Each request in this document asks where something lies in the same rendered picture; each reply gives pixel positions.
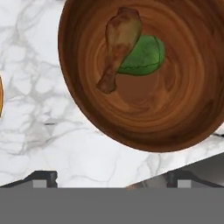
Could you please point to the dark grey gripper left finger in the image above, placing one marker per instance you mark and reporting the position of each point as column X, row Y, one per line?
column 43, row 177

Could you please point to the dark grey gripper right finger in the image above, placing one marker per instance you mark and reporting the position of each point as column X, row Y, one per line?
column 180, row 176

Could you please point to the green avocado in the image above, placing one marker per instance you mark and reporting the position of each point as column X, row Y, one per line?
column 145, row 58

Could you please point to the brown chicken drumstick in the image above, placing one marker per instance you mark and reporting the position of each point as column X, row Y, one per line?
column 121, row 40

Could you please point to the orange-rimmed plate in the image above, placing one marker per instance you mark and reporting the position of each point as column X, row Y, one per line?
column 1, row 96

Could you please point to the brown wooden bowl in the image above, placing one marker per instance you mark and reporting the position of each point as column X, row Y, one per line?
column 163, row 116

